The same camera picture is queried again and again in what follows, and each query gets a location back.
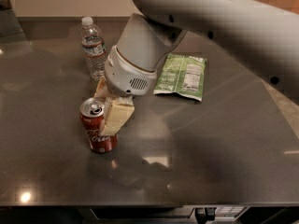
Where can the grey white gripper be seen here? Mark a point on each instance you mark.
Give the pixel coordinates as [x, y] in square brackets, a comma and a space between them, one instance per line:
[124, 76]

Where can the red coke can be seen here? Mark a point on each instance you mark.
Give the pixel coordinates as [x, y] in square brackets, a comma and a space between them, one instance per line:
[92, 116]

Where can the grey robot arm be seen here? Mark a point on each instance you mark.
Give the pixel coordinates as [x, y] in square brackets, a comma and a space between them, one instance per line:
[264, 38]

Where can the green jalapeno chip bag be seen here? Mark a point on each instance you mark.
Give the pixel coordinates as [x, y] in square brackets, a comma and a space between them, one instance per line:
[182, 75]

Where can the clear plastic water bottle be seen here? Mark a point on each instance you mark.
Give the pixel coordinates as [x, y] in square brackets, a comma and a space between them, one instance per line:
[93, 46]

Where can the black knob under table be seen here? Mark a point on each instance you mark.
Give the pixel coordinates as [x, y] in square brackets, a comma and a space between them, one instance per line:
[205, 215]

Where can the white label panel under table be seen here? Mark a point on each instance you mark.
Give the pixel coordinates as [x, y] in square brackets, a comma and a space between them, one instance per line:
[229, 211]

